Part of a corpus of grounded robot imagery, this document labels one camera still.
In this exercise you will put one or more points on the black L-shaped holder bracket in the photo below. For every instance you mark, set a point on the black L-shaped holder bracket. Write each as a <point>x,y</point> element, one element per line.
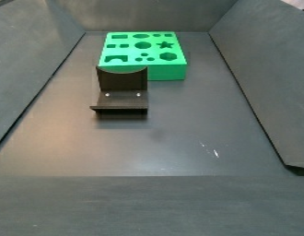
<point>122,92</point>

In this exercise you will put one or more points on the green shape sorter block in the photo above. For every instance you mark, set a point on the green shape sorter block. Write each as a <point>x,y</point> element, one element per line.
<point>153,49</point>

